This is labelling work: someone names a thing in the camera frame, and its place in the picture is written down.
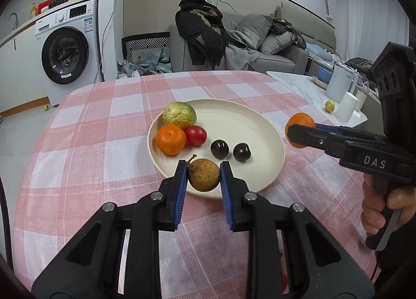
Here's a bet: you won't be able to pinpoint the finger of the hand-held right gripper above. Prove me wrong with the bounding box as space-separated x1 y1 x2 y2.
288 124 346 160
314 123 387 143

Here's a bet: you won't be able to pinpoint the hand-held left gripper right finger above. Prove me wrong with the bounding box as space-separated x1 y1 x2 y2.
219 161 376 299

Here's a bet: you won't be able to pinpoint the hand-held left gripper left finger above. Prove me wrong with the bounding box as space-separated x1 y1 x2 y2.
31 160 191 299

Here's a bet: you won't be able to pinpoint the orange mandarin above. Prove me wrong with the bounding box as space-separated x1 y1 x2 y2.
156 124 187 156
285 112 316 149

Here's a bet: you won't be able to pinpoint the brown longan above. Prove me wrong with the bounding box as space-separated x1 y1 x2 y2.
186 155 221 192

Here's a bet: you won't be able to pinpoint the dark plum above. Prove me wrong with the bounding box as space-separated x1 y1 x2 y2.
210 140 230 159
233 143 252 162

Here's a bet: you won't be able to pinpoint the cream round plate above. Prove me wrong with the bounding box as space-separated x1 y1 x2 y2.
147 99 286 200

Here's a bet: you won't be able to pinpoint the yellow-green guava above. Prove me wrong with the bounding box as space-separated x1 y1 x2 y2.
162 101 197 130

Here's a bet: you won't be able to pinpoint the person's right hand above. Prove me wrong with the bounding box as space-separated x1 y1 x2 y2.
362 172 416 236

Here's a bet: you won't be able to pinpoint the white cylindrical cup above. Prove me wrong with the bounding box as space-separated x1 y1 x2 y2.
338 91 359 120

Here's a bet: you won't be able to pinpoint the cream cup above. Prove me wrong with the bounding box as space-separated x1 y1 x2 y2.
355 89 368 111

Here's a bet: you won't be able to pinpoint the white kettle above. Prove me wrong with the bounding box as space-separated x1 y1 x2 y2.
326 62 359 103

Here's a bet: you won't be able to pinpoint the white marble side table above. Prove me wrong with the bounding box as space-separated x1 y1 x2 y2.
266 71 368 130

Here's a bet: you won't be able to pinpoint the blue container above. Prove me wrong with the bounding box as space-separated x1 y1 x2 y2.
314 65 332 86

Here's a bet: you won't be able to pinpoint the grey clothes pile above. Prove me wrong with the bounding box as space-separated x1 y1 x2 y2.
344 57 378 73

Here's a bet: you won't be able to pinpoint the grey sofa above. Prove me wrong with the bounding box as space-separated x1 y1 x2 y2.
170 3 337 73

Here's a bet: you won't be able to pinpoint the grey cushion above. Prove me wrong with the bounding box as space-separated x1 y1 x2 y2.
260 30 298 55
239 13 274 50

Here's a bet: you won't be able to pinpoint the white curtain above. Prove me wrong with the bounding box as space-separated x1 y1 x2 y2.
338 0 408 65

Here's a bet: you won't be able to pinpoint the grey blanket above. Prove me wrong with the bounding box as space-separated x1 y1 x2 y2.
224 30 261 72

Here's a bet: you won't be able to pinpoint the pink checked tablecloth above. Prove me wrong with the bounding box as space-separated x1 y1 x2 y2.
11 71 382 299

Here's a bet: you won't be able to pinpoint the dark clothes pile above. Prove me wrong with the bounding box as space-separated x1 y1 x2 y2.
271 19 306 49

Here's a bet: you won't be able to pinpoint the teal plastic bags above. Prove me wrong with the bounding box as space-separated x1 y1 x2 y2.
119 48 171 78

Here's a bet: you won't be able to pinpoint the black jacket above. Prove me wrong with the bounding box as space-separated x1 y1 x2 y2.
175 0 230 70

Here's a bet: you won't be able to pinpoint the black white patterned bag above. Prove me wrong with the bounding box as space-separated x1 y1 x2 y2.
122 32 171 65

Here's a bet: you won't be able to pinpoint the white washing machine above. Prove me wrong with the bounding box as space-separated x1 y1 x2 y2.
35 0 104 106

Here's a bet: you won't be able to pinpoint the white kitchen cabinet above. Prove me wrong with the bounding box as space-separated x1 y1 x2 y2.
0 24 49 114

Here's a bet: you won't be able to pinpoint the red box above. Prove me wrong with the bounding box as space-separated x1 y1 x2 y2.
37 0 54 15

